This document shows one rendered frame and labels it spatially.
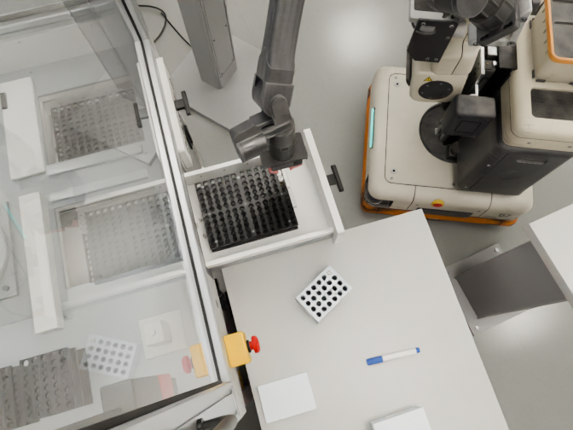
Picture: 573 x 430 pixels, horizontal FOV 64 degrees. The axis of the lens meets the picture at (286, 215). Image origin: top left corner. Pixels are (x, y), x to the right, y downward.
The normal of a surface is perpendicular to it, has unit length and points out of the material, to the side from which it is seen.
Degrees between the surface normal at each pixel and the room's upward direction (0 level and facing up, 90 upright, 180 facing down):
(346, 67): 0
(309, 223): 0
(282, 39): 53
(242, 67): 0
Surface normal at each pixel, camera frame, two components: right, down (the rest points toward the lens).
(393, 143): 0.00, -0.29
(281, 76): 0.41, 0.52
